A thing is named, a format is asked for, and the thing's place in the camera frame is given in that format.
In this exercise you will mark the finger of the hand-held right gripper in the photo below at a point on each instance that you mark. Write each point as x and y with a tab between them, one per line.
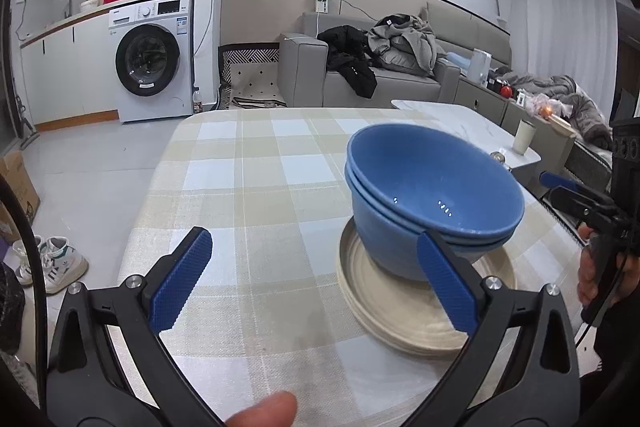
557	181
580	207

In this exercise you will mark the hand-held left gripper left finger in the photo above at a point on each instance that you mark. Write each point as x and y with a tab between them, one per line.
182	279

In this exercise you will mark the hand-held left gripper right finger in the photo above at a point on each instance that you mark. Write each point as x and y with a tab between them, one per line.
447	282

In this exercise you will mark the blue bowl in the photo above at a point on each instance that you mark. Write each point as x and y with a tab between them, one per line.
385	249
425	241
425	177

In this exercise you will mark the cream plate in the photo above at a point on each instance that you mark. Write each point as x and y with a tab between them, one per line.
400	307
395	347
350	294

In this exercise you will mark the person's right hand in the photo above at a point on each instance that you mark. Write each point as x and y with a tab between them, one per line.
587	277

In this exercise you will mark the person's left hand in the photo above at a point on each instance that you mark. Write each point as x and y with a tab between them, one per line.
265	412

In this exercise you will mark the cream cup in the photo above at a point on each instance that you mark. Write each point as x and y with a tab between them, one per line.
524	139

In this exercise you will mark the beige box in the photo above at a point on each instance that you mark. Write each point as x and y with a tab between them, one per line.
561	124

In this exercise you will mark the small silver object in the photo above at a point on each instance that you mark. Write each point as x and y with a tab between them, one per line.
500	159

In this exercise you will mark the clear plastic bag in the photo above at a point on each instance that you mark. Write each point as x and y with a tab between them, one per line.
550	106

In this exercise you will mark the grey blanket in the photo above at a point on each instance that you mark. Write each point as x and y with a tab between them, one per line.
580	107

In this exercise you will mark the red round object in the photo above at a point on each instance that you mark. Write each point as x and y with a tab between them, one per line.
507	92

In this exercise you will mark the dark wooden cabinet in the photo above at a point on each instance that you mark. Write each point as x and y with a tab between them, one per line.
629	57

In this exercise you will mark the small black box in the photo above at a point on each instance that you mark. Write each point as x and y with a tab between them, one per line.
495	84

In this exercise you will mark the checked beige tablecloth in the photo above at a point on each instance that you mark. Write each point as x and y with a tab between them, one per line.
250	182

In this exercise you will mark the white sneaker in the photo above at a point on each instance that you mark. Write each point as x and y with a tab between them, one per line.
27	259
62	264

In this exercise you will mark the white marble coffee table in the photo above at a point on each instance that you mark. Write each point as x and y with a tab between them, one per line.
450	114

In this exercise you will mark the white humidifier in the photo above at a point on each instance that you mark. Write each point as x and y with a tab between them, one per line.
480	67

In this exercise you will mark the white curtain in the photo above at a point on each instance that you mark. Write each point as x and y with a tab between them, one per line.
570	32

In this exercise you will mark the light blue cushion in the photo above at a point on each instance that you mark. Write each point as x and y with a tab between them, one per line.
459	61

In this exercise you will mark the black plastic bag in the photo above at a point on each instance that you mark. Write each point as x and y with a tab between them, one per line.
10	307

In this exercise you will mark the clear plastic bottle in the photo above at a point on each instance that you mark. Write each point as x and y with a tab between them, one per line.
197	102

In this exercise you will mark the cardboard box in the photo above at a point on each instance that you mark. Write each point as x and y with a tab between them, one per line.
17	192

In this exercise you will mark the grey clothes pile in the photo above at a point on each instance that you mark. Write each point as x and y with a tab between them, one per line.
410	44

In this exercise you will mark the black white patterned mat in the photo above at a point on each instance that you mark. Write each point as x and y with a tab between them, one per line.
255	77

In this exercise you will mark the stick vacuum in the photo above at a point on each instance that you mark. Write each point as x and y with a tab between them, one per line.
24	117

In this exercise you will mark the grey sofa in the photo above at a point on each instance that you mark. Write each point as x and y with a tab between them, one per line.
300	77

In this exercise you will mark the white kitchen base cabinet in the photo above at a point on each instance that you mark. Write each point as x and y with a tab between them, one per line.
65	72

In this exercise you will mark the black jacket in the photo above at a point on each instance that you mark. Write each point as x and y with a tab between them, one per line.
350	62

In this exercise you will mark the white washing machine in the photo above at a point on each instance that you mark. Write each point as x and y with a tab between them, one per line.
150	12

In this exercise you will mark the small white basin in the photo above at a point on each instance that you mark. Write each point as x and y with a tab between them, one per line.
89	5

